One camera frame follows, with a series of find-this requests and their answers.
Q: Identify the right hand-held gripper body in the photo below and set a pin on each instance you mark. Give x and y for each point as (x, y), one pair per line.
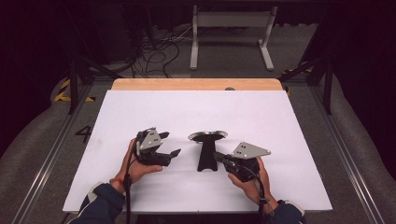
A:
(246, 155)

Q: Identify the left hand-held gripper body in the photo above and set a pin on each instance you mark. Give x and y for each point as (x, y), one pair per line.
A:
(151, 146)

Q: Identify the oval silver picture frame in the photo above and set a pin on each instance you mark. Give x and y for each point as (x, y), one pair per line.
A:
(207, 152)

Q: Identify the person's left hand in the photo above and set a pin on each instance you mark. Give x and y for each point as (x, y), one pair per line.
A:
(137, 172)

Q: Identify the person's right hand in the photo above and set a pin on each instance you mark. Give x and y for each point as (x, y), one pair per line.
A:
(252, 189)

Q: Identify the white table cover board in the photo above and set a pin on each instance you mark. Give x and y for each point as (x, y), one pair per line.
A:
(155, 112)

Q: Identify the dark round table grommet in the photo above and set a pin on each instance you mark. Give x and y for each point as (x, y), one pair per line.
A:
(229, 89)

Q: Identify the yellow black floor tape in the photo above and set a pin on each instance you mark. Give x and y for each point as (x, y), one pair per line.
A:
(292, 71)
(63, 90)

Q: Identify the black metal stand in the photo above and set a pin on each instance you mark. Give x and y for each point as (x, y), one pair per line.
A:
(327, 84)
(73, 84)

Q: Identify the aluminium floor rail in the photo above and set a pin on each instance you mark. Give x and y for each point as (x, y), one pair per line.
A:
(345, 155)
(46, 161)

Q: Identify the white metal stand frame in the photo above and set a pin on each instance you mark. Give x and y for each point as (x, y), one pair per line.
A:
(232, 20)

